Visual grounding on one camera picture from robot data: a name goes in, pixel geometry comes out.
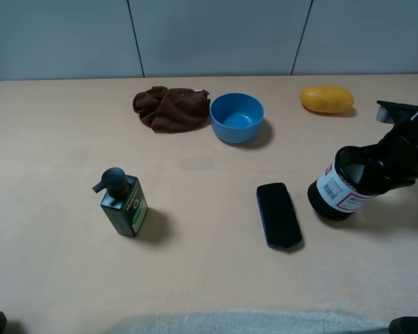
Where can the blue plastic bowl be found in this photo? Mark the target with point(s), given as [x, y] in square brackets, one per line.
[236, 117]

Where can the black whiteboard eraser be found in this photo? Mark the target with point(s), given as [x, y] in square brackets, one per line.
[279, 220]

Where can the dark green pump bottle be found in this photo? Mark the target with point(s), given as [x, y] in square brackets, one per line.
[124, 202]

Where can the yellow mango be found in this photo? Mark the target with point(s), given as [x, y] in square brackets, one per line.
[326, 99]

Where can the brown crumpled cloth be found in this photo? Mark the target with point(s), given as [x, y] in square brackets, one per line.
[172, 110]

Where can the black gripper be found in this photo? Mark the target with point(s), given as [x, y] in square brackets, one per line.
[395, 159]

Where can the black right corner block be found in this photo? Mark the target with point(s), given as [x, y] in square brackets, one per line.
[404, 325]

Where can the black mesh pen holder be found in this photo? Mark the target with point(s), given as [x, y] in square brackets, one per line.
[346, 185]

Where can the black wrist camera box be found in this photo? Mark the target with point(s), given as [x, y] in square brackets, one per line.
[394, 112]

